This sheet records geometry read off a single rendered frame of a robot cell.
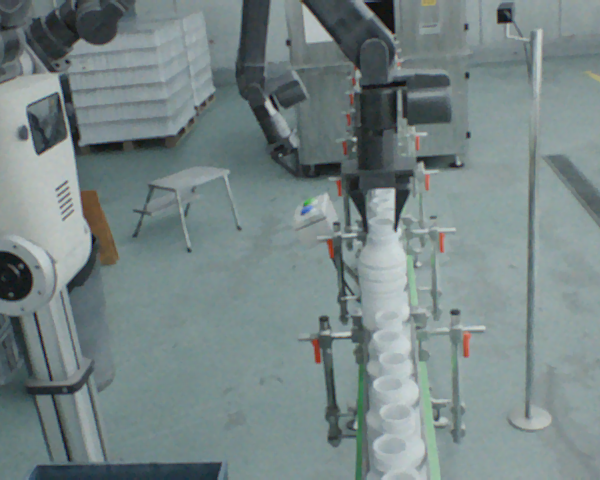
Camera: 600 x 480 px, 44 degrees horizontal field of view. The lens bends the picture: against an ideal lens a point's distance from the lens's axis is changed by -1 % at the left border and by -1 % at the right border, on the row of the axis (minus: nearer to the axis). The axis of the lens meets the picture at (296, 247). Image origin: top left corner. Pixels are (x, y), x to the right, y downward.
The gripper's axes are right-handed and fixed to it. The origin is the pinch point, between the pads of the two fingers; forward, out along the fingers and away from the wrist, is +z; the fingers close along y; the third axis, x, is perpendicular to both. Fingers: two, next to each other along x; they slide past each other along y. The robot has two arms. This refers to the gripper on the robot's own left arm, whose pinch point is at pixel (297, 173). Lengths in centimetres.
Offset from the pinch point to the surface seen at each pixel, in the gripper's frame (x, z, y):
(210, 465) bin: 16, 19, -75
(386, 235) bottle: -22, -2, -67
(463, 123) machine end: -48, 109, 410
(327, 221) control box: -3.4, 10.4, -10.1
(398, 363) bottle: -18, 10, -82
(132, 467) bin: 28, 15, -75
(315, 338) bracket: -3, 12, -60
